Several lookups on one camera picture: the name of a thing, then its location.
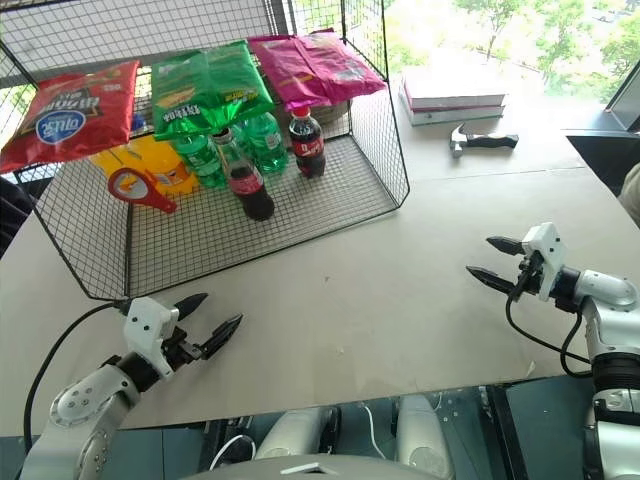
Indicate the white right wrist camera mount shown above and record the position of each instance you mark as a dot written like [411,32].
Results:
[547,250]

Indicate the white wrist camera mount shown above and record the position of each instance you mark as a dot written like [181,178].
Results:
[547,250]
[147,325]

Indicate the black metal table frame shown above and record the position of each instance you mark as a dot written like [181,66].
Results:
[505,435]

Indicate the green plastic soda bottle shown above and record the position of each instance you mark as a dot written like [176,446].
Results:
[270,145]
[202,160]
[242,137]

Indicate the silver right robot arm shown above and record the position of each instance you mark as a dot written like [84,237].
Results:
[610,350]

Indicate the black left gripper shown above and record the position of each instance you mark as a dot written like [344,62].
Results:
[185,350]

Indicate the magenta chip bag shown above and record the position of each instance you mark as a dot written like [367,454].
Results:
[280,70]
[340,70]

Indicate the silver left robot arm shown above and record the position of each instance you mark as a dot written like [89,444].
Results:
[85,405]

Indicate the beige fabric object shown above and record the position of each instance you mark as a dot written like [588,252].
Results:
[632,195]

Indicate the red chip bag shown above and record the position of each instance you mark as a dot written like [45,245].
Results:
[70,120]

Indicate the green chip bag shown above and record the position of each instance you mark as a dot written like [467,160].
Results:
[210,85]

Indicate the dark framed panel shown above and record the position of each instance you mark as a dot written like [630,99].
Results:
[626,100]

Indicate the glass cola bottle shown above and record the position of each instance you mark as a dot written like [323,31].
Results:
[252,192]

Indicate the dark side table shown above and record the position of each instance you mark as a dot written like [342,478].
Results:
[610,155]

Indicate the white book magenta cover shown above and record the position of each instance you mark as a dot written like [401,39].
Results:
[450,87]

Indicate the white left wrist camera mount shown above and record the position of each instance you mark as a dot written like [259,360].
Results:
[147,325]

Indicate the silver right robot leg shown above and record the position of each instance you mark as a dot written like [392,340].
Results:
[422,435]

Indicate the silver robot leg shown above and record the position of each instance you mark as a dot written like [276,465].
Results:
[422,435]
[295,432]

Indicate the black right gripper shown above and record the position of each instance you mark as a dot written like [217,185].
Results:
[532,280]

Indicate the silver left robot leg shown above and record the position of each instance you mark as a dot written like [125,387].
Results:
[295,432]

